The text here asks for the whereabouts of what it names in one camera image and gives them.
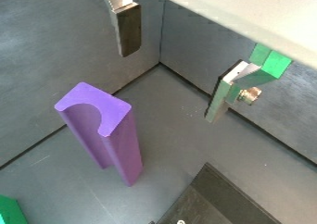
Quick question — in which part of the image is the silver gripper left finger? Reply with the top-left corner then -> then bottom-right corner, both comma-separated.
104,0 -> 141,57

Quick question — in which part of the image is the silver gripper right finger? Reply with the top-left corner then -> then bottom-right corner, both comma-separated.
204,44 -> 291,122

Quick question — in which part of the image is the purple arch block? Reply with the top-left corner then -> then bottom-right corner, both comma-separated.
54,82 -> 141,186

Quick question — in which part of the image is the green shape sorter board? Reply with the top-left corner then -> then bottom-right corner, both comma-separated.
0,195 -> 28,224

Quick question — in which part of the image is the black curved holder bracket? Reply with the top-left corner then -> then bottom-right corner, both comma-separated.
148,163 -> 282,224

